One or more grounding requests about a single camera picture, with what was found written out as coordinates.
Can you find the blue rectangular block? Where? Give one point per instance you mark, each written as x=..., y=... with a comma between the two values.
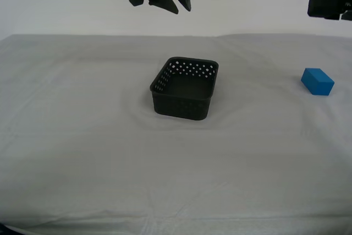
x=319, y=82

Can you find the black perforated plastic basket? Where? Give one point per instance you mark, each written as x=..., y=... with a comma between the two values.
x=189, y=89

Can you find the white tablecloth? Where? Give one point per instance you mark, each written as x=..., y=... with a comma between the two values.
x=110, y=163

